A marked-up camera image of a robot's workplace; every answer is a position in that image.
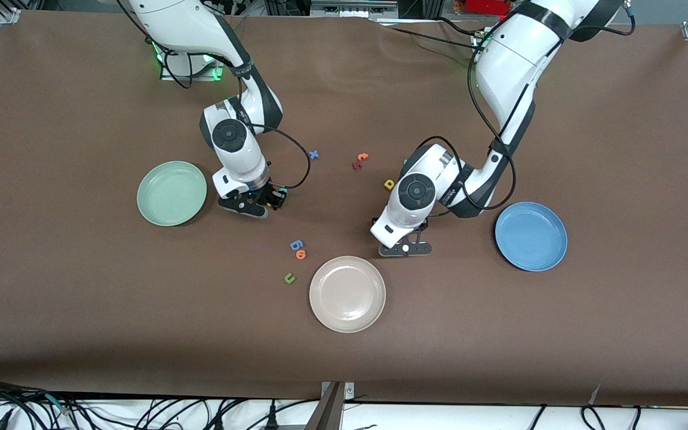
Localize metal post bracket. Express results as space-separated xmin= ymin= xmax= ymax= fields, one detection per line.
xmin=321 ymin=382 xmax=355 ymax=401

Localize red box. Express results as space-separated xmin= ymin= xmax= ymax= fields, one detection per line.
xmin=466 ymin=0 xmax=515 ymax=16

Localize teal floor cable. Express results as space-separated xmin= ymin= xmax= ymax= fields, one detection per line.
xmin=44 ymin=393 xmax=76 ymax=416

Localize pale green plate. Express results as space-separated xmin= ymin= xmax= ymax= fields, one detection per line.
xmin=137 ymin=161 xmax=208 ymax=227

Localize grey metal rail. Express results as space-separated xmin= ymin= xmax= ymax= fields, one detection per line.
xmin=311 ymin=2 xmax=398 ymax=17

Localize metal camera post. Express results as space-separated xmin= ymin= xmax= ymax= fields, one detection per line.
xmin=305 ymin=382 xmax=346 ymax=430

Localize black base cable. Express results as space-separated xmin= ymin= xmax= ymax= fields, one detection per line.
xmin=434 ymin=17 xmax=482 ymax=38
xmin=377 ymin=24 xmax=482 ymax=47

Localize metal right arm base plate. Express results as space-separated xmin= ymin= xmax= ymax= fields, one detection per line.
xmin=160 ymin=54 xmax=226 ymax=81

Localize beige plate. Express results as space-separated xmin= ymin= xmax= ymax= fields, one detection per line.
xmin=309 ymin=256 xmax=387 ymax=333

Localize looped black floor cable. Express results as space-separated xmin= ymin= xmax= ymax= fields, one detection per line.
xmin=582 ymin=405 xmax=606 ymax=430

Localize blue plate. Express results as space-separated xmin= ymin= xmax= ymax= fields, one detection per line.
xmin=494 ymin=201 xmax=568 ymax=272

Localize brown table cover sheet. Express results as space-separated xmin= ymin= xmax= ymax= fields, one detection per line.
xmin=0 ymin=11 xmax=688 ymax=407

